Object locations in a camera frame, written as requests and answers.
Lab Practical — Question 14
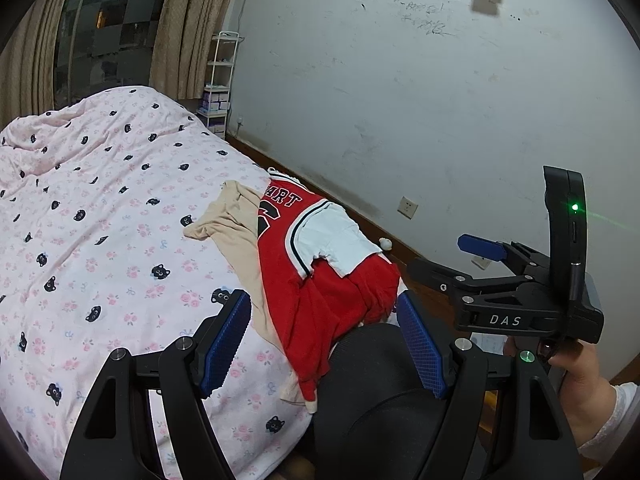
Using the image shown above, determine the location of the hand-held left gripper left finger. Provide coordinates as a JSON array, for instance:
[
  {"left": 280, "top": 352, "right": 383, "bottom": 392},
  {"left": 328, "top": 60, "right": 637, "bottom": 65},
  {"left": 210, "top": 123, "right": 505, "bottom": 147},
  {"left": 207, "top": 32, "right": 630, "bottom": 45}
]
[{"left": 60, "top": 290, "right": 252, "bottom": 480}]

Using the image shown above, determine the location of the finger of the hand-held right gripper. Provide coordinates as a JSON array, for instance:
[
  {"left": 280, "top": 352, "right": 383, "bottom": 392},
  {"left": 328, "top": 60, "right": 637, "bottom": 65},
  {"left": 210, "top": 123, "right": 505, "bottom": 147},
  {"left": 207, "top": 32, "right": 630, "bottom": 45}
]
[
  {"left": 406, "top": 257, "right": 531, "bottom": 306},
  {"left": 457, "top": 233, "right": 551, "bottom": 282}
]

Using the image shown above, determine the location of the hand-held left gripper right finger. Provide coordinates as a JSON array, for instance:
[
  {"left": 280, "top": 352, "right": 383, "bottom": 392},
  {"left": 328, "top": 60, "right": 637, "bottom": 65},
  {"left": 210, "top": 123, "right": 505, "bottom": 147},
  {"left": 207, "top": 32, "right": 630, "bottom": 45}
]
[{"left": 396, "top": 291, "right": 583, "bottom": 480}]

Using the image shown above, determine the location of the red basketball jersey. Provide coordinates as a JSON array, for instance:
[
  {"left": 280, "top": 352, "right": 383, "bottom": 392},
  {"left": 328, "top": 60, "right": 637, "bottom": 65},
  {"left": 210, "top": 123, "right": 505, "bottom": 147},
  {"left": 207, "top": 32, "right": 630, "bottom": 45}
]
[{"left": 255, "top": 167, "right": 402, "bottom": 413}]

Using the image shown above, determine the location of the person's right forearm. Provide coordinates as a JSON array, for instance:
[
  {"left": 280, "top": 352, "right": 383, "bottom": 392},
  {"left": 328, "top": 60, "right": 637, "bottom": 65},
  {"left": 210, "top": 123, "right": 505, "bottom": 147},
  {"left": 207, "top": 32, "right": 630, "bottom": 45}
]
[{"left": 575, "top": 382, "right": 640, "bottom": 466}]

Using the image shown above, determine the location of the person's right hand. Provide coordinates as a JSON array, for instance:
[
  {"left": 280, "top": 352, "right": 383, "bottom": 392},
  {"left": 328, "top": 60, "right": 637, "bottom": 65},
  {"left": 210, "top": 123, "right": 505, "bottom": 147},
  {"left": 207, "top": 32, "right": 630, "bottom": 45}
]
[{"left": 537, "top": 342, "right": 616, "bottom": 448}]

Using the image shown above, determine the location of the black office chair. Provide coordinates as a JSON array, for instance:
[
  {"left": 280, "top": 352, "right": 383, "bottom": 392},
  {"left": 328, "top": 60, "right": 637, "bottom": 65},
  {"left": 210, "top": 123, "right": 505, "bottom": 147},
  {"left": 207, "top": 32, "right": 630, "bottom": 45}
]
[{"left": 312, "top": 322, "right": 501, "bottom": 480}]

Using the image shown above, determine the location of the beige garment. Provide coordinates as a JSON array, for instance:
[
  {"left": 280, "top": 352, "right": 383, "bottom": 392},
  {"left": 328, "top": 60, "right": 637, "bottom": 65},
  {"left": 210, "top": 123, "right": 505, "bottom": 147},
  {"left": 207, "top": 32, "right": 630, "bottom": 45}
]
[{"left": 183, "top": 180, "right": 321, "bottom": 407}]

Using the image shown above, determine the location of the pink cat print blanket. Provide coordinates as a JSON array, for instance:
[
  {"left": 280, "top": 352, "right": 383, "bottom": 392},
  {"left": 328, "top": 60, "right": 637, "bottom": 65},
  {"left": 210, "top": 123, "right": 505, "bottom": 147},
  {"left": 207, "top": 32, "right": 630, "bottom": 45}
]
[{"left": 0, "top": 86, "right": 321, "bottom": 480}]

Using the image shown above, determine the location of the stack of purple white boxes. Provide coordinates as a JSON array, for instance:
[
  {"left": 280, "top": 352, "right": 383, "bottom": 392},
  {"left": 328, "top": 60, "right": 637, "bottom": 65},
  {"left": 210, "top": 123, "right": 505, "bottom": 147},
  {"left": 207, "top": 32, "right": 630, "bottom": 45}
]
[{"left": 200, "top": 85, "right": 231, "bottom": 135}]

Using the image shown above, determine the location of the white shelf rack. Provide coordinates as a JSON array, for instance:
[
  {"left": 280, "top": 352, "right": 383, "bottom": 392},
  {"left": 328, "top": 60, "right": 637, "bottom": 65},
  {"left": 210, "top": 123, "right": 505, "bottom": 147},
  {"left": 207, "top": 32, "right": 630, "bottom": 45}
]
[{"left": 200, "top": 31, "right": 246, "bottom": 140}]

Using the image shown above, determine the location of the beige curtain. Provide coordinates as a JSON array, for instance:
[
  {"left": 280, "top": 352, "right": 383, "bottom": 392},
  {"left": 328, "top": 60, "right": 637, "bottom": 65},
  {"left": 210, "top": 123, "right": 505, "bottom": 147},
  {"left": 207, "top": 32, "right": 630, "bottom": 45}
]
[
  {"left": 149, "top": 0, "right": 257, "bottom": 103},
  {"left": 0, "top": 0, "right": 83, "bottom": 131}
]

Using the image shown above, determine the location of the dark glass window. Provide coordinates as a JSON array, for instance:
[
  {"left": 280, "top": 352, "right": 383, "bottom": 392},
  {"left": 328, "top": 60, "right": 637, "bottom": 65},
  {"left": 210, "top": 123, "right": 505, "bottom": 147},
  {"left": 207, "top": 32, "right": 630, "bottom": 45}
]
[{"left": 52, "top": 0, "right": 180, "bottom": 111}]

